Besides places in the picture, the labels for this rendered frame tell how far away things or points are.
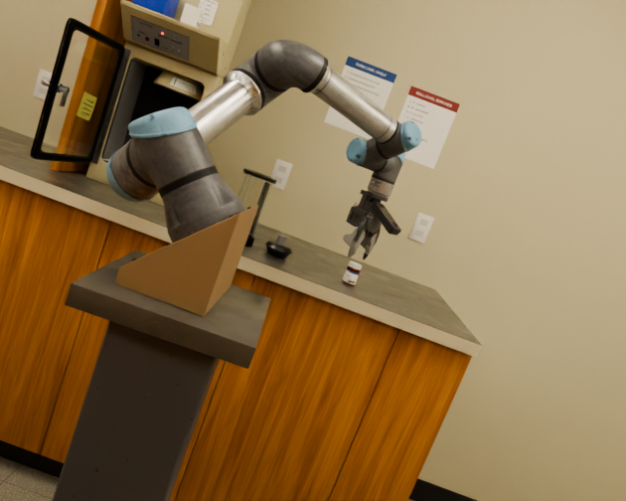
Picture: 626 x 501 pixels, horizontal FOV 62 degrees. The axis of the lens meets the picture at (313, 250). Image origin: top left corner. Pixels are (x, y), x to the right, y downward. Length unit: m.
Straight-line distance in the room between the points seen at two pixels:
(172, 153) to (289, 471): 1.12
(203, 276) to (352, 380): 0.80
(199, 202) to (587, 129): 1.80
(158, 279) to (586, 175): 1.87
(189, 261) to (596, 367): 2.02
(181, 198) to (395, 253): 1.41
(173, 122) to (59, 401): 1.12
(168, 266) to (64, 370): 0.93
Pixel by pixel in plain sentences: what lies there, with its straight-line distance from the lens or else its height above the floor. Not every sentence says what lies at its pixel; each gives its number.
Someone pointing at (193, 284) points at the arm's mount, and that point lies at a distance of 0.93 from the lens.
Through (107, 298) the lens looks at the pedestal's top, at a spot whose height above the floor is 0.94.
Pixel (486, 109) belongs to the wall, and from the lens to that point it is 2.28.
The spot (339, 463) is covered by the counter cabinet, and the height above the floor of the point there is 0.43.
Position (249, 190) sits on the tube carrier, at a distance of 1.61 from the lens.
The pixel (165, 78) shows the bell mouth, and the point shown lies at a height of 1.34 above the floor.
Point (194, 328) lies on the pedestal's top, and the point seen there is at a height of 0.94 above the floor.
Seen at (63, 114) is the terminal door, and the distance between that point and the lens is 1.72.
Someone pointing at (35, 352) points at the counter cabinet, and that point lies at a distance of 1.83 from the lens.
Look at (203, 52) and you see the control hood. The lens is 1.78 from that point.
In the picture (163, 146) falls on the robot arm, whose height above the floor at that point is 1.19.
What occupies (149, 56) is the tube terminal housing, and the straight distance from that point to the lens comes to 1.90.
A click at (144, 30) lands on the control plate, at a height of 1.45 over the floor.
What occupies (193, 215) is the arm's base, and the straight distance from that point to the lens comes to 0.94.
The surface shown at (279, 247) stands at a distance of 1.64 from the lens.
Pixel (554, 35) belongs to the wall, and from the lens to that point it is 2.41.
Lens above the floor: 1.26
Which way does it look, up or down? 9 degrees down
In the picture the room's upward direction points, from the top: 21 degrees clockwise
